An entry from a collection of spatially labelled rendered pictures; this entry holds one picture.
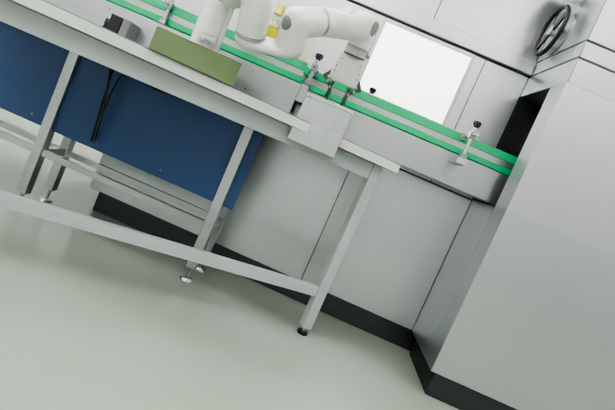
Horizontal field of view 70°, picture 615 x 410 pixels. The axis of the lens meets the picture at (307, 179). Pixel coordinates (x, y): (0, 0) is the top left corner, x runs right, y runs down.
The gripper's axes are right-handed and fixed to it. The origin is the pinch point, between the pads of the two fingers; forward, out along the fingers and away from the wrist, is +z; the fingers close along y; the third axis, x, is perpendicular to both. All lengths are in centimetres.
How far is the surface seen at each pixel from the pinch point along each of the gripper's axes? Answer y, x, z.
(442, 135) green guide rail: -45, -22, 0
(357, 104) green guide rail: -8.7, -22.7, 2.3
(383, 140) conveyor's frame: -24.0, -18.2, 10.4
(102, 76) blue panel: 87, -9, 30
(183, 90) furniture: 44, 22, 14
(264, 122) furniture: 18.4, 11.9, 15.3
